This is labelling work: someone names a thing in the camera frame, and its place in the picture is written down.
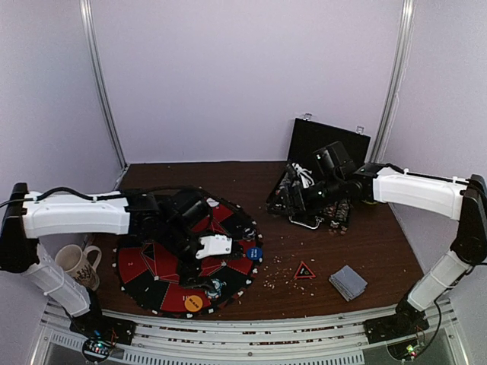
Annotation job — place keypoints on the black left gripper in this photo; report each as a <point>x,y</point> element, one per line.
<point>193,281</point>

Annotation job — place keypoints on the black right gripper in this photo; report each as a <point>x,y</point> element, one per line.
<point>298,198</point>

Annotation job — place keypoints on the orange big blind button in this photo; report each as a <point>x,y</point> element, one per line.
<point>193,303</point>

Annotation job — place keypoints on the purple 500 poker chip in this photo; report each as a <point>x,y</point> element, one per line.
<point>249,233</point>

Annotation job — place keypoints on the blue small blind button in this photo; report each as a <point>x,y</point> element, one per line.
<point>254,254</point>

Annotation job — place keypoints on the clear dealer button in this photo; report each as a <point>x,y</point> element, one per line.
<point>212,203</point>

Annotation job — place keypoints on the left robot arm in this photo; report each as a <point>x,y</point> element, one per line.
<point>62,211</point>

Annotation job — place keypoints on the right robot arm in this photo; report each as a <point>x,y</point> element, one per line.
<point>462,201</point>

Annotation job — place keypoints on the black poker chip case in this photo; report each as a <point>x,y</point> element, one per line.
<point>332,154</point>

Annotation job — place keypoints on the round red black poker mat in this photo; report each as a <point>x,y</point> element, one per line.
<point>147,272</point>

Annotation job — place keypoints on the right outer poker chip row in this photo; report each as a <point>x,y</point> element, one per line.
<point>342,214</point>

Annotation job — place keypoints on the red black triangle card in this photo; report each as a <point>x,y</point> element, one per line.
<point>303,272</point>

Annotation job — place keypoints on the grey playing card deck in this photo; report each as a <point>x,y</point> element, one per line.
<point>348,283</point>

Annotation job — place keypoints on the white patterned mug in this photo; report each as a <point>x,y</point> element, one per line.
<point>81,264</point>

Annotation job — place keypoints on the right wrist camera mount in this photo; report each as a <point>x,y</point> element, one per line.
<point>304,175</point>

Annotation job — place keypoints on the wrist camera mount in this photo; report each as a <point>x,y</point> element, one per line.
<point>214,245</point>
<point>304,175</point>

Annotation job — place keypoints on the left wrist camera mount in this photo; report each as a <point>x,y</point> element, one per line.
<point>214,245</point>

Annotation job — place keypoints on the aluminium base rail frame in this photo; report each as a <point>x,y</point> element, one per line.
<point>334,339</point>

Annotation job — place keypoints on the aluminium frame post right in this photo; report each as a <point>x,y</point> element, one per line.
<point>398,73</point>

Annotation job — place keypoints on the aluminium frame post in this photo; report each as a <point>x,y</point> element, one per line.
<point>87,20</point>
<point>398,73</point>

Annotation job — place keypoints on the aluminium frame post left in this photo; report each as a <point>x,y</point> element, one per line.
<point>87,20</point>

